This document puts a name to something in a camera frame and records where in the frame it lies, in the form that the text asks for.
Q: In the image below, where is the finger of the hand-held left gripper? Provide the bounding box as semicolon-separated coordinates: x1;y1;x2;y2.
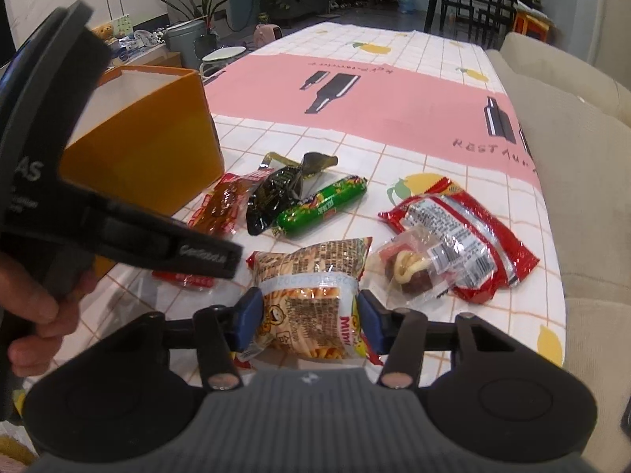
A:
54;180;243;280

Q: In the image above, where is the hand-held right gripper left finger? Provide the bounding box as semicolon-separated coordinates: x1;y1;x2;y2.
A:
125;287;264;389

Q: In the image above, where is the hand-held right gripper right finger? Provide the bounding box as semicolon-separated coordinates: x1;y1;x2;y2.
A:
359;290;519;389

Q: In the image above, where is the small red edged packet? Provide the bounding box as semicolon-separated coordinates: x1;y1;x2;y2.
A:
152;270;218;291

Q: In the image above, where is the mini noodle snack packet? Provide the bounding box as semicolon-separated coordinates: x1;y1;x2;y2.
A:
231;237;384;366

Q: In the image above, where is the clear candy packet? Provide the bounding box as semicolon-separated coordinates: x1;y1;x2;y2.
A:
369;235;457;302

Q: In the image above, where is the brown dried meat packet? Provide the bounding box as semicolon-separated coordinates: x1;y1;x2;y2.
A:
191;169;277;237

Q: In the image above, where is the orange cardboard box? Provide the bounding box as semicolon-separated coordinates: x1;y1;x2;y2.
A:
59;64;226;279

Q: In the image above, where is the black snack packet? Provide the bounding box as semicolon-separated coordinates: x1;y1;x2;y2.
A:
245;152;341;237

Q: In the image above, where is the green sausage stick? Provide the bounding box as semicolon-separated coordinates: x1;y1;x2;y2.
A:
273;176;369;238

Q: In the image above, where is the red packet with white label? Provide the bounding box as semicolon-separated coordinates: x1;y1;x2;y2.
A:
378;177;541;304

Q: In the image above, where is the person's left hand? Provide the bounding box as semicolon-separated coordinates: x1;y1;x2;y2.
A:
0;251;102;381

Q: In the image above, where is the brown cardboard box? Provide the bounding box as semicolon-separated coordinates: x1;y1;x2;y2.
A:
118;51;184;69

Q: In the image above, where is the grey round bin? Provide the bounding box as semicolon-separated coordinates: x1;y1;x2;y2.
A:
164;20;218;71

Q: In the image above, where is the white round wheeled stool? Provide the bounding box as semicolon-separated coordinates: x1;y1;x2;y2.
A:
198;46;248;78

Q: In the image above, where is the long leaf potted plant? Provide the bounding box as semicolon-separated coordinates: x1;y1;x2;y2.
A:
157;0;238;36

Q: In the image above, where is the pink and white printed tablecloth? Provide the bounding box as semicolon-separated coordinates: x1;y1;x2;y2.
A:
79;22;566;407

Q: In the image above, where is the beige sofa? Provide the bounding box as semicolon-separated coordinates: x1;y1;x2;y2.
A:
484;32;631;473

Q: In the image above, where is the dark dining chair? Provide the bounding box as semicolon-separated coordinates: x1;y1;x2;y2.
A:
492;0;521;36
440;0;495;46

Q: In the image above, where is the orange stool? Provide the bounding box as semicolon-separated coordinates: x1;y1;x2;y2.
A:
512;9;552;44

